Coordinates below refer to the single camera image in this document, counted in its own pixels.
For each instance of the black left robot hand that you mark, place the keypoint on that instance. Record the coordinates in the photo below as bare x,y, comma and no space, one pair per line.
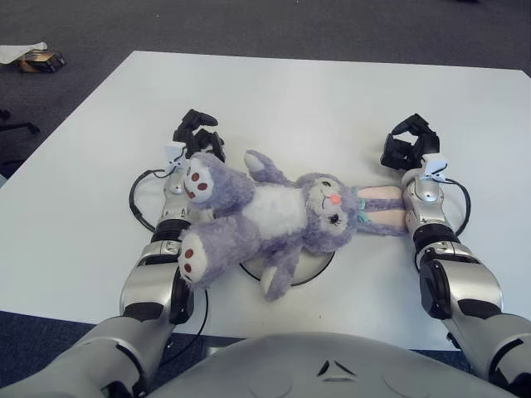
203,137

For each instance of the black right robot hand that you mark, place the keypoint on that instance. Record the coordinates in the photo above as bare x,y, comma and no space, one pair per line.
408,149

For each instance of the purple plush bunny doll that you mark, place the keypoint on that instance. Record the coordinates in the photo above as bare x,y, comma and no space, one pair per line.
265,211

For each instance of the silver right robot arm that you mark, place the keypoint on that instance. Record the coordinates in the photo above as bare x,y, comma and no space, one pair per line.
452,265

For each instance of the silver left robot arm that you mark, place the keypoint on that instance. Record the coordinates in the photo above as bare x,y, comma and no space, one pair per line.
141,290

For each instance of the white plate with black rim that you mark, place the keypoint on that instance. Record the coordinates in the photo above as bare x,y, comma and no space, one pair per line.
311,269

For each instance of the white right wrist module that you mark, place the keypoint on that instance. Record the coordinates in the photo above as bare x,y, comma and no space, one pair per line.
433,166

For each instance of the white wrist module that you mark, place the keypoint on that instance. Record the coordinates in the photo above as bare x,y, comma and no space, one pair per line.
433,166
174,155

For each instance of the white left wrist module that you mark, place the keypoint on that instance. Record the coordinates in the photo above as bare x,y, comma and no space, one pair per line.
174,155

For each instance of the black cardboard box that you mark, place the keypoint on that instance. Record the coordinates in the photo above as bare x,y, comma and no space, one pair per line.
41,62

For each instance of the black office chair base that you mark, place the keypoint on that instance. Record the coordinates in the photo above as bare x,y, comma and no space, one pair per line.
18,124

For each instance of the white crumpled paper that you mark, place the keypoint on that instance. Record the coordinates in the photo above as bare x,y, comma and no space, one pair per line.
16,51

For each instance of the silver robot torso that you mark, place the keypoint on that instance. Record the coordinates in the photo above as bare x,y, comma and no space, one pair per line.
332,365

